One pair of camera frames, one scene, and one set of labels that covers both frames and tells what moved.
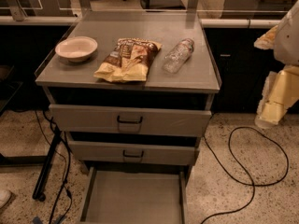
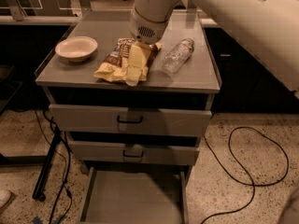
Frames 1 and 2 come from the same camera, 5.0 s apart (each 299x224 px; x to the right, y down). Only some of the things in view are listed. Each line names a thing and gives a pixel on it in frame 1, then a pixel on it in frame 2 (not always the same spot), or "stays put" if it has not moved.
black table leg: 38,192 stays put
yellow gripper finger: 279,93 → 138,58
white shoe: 5,196 stays put
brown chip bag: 128,62 stays put
